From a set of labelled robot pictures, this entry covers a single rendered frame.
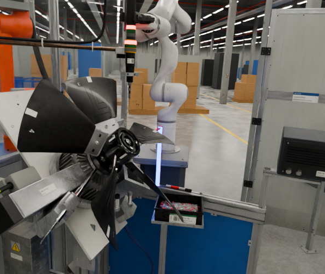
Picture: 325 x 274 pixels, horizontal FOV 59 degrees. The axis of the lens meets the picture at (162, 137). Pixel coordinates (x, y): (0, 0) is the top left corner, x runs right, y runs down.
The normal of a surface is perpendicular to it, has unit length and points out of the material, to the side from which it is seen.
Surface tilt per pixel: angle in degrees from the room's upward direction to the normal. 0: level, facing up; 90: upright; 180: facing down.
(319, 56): 90
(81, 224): 50
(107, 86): 37
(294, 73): 90
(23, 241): 90
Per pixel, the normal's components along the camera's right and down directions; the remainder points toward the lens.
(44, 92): 0.71, -0.14
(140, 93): 0.13, 0.25
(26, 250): -0.37, 0.21
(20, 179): 0.75, -0.52
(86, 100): 0.18, -0.46
